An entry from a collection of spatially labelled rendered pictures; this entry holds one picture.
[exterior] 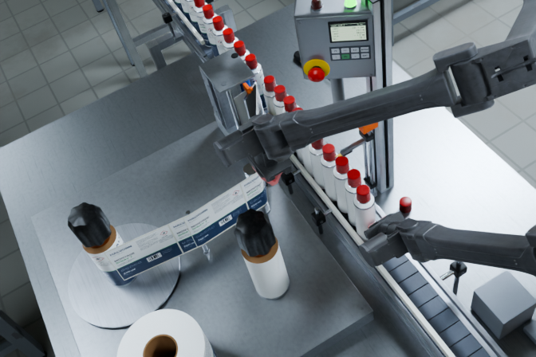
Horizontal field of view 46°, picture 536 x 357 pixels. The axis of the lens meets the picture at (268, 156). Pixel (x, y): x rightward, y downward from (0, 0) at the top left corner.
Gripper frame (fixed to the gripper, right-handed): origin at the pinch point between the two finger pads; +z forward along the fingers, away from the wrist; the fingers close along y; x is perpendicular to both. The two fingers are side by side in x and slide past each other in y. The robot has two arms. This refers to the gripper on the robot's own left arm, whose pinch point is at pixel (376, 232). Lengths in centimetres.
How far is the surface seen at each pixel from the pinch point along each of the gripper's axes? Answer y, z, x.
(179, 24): 4, 77, -88
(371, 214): 0.3, -4.8, -5.1
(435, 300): -2.2, -8.5, 19.7
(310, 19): -1, -28, -51
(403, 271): -0.8, -2.0, 11.5
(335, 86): -8.7, -1.2, -37.0
